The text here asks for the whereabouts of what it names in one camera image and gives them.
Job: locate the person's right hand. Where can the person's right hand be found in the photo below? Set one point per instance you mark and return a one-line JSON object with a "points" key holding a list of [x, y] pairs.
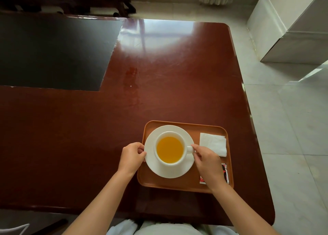
{"points": [[208, 168]]}

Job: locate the person's left hand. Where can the person's left hand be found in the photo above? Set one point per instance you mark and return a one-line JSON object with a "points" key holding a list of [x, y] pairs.
{"points": [[130, 159]]}

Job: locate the person's right thumb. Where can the person's right thumb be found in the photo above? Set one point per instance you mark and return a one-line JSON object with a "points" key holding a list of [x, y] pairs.
{"points": [[197, 148]]}

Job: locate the person's left thumb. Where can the person's left thumb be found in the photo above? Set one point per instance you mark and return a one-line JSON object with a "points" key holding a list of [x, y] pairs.
{"points": [[141, 155]]}

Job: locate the white saucer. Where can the white saucer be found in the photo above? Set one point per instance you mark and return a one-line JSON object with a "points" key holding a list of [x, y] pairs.
{"points": [[169, 171]]}

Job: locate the person's left forearm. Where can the person's left forearm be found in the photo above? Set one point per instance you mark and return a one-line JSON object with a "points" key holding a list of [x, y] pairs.
{"points": [[102, 204]]}

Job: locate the person's right forearm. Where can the person's right forearm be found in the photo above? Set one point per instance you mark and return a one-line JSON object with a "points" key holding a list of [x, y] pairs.
{"points": [[238, 211]]}

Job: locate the white paper napkin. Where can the white paper napkin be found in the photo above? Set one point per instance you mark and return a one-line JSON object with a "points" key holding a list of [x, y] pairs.
{"points": [[214, 143]]}

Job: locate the orange tea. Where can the orange tea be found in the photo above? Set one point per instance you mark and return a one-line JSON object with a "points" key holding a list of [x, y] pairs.
{"points": [[170, 150]]}

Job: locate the white teacup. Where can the white teacup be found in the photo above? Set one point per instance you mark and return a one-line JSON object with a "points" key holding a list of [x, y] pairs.
{"points": [[169, 134]]}

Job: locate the red black white sachet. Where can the red black white sachet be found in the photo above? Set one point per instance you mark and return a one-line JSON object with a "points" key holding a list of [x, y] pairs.
{"points": [[226, 172]]}

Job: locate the brown plastic tray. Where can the brown plastic tray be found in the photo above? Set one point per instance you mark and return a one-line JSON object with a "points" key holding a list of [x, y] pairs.
{"points": [[176, 184]]}

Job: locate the person's light clothing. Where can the person's light clothing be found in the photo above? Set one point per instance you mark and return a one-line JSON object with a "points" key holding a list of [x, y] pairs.
{"points": [[166, 229]]}

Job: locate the black table mat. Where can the black table mat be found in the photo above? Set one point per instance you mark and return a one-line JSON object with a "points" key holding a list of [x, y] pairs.
{"points": [[51, 52]]}

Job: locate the white pillar base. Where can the white pillar base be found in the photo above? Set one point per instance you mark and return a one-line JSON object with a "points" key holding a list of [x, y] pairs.
{"points": [[294, 24]]}

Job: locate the white chair frame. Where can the white chair frame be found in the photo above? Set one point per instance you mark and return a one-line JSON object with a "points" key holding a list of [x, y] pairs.
{"points": [[15, 229]]}

